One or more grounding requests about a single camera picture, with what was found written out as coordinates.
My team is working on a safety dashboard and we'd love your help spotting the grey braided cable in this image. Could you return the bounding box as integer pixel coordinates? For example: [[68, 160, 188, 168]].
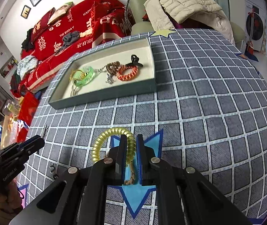
[[124, 0, 135, 29]]

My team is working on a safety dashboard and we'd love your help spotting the white washing machine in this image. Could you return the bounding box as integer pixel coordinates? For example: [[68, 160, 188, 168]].
[[244, 0, 267, 52]]

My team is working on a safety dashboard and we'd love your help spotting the printed portrait cushion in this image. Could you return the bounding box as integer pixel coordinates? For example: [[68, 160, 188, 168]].
[[47, 2, 73, 25]]

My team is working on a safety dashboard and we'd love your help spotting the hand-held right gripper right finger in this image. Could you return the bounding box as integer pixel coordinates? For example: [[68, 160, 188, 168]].
[[136, 134, 252, 225]]

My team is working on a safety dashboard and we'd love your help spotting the green translucent bracelet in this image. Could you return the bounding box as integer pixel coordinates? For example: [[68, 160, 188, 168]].
[[74, 66, 96, 87]]

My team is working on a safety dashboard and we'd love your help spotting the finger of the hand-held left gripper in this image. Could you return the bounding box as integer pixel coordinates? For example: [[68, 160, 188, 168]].
[[22, 138, 46, 157], [17, 135, 42, 150]]

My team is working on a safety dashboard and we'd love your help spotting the yellow spiral hair tie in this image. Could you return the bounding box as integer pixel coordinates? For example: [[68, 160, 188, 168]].
[[92, 127, 136, 167]]

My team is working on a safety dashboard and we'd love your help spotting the white grey cloth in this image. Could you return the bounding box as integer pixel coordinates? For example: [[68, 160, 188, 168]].
[[17, 56, 38, 79]]

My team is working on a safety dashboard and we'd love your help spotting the tan braided bracelet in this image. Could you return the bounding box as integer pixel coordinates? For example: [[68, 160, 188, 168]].
[[105, 152, 137, 185]]

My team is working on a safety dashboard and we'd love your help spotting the red gift bag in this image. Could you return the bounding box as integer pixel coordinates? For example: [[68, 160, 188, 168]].
[[18, 91, 40, 128]]

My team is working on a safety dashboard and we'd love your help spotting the pale green armchair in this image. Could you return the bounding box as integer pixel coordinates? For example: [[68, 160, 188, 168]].
[[125, 0, 245, 50]]

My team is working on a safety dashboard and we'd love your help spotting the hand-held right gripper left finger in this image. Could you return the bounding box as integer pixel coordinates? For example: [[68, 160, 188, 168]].
[[12, 134, 128, 225]]

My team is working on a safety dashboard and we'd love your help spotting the white puffer jacket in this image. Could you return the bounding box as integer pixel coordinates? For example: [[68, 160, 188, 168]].
[[143, 0, 235, 45]]

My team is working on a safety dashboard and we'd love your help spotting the person's left forearm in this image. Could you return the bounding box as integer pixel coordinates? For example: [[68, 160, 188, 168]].
[[0, 180, 24, 225]]

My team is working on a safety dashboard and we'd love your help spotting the small metal hook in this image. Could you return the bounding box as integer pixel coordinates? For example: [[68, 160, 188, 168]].
[[49, 163, 59, 179]]

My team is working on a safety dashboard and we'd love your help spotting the grey checked tablecloth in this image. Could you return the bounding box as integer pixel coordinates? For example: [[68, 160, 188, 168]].
[[19, 28, 267, 225]]

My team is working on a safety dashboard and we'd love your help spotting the orange spiral hair tie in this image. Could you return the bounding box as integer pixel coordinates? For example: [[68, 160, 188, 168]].
[[117, 64, 139, 82]]

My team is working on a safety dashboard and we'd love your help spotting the grey garment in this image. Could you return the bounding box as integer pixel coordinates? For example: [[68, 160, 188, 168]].
[[62, 31, 81, 47]]

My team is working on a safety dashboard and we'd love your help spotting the dark red pillow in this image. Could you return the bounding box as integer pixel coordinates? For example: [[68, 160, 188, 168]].
[[30, 7, 55, 41]]

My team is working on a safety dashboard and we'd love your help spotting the gold chain bracelet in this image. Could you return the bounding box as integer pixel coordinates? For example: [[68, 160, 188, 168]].
[[69, 69, 85, 85]]

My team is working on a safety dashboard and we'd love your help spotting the silver chain necklace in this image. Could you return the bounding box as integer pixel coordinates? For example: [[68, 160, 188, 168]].
[[97, 67, 116, 84]]

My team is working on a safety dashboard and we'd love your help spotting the red satin pillow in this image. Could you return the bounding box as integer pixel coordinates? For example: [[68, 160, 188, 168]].
[[90, 1, 110, 32]]

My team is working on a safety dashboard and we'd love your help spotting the brown spiral hair tie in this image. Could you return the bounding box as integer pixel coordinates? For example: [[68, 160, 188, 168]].
[[106, 61, 121, 75]]

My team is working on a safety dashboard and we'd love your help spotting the beige lined jewelry tray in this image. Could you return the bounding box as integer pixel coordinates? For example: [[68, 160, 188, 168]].
[[48, 37, 157, 110]]

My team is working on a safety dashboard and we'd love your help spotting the small picture frame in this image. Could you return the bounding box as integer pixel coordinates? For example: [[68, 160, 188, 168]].
[[22, 5, 31, 19]]

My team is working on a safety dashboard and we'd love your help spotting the red magenta cloth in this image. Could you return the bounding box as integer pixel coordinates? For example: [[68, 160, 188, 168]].
[[142, 12, 153, 23]]

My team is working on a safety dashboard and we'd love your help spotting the black hair claw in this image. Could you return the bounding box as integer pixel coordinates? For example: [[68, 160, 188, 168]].
[[125, 55, 144, 68]]

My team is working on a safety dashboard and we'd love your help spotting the dark garment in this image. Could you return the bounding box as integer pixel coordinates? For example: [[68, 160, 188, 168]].
[[21, 30, 34, 51]]

